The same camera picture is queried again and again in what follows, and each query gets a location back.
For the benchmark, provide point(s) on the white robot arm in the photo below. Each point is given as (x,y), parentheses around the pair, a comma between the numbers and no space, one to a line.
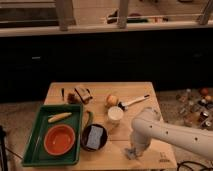
(147,125)

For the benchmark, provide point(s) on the yellow onion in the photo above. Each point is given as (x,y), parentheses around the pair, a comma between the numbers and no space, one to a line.
(111,100)

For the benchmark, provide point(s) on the brown toy object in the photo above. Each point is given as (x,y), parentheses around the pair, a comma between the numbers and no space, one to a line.
(79,95)

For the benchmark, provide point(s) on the white cup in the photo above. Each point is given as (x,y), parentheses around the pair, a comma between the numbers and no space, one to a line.
(115,115)

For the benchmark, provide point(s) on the green curved vegetable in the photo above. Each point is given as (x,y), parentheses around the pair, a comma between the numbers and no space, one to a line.
(90,119)

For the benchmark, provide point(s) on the small dark pen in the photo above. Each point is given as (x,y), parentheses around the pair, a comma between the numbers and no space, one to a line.
(62,94)

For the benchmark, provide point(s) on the blue grey sponge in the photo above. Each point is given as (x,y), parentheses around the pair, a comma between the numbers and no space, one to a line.
(94,137)

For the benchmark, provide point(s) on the yellow corn cob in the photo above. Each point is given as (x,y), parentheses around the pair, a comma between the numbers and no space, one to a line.
(58,117)

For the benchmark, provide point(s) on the dark round bowl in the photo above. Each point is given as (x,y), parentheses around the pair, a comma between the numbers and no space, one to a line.
(84,138)

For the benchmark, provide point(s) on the orange bowl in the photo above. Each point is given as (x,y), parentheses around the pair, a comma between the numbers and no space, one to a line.
(59,139)

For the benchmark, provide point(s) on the wooden railing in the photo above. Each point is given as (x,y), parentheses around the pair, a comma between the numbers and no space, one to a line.
(56,17)

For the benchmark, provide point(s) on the pile of floor items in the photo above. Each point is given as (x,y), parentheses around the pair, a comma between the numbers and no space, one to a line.
(196,111)

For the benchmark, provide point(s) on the green plastic tray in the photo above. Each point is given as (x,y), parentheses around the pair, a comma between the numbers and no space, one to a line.
(35,154)

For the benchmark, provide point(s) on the white handled brush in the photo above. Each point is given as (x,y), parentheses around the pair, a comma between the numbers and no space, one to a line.
(125,105)

